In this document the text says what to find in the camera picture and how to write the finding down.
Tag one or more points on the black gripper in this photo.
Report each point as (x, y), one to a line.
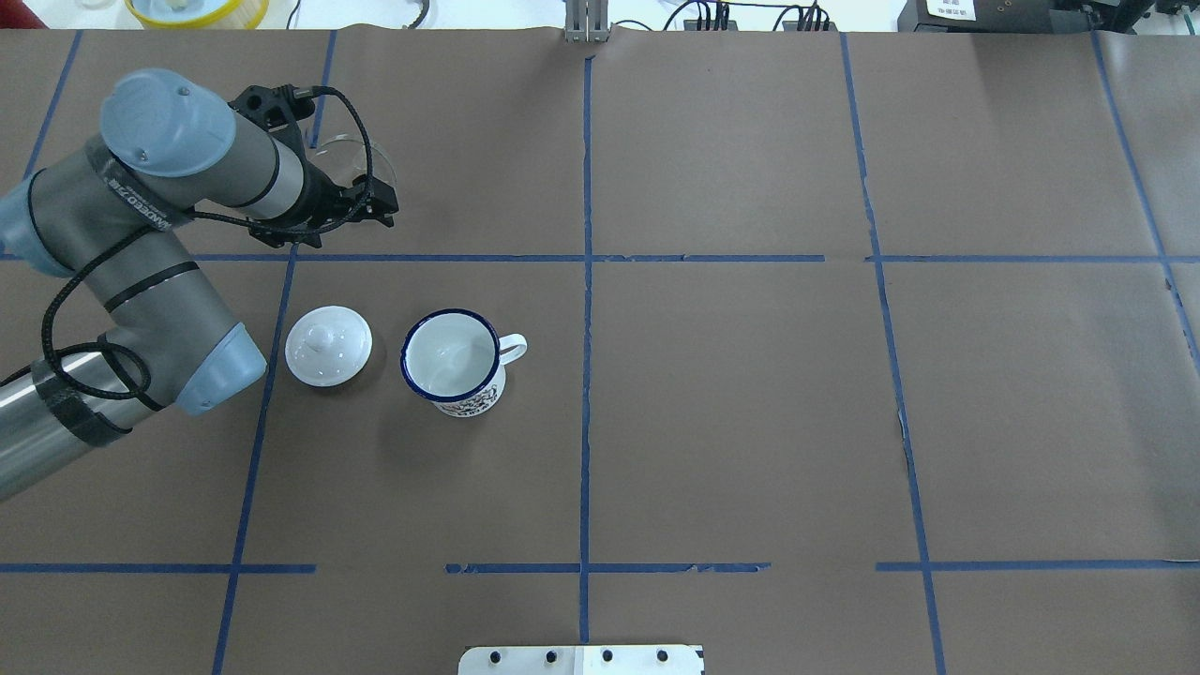
(319, 203)

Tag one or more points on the yellow rimmed bowl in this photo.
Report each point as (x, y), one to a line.
(198, 15)

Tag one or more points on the white enamel mug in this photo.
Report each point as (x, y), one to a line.
(456, 360)

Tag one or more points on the aluminium frame post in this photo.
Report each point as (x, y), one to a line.
(586, 21)

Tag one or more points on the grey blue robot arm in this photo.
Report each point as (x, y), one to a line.
(138, 327)

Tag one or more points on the white enamel mug lid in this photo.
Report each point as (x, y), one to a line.
(328, 346)

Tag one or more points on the black device box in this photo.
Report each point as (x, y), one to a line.
(1020, 17)

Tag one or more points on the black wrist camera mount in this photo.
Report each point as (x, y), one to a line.
(278, 111)

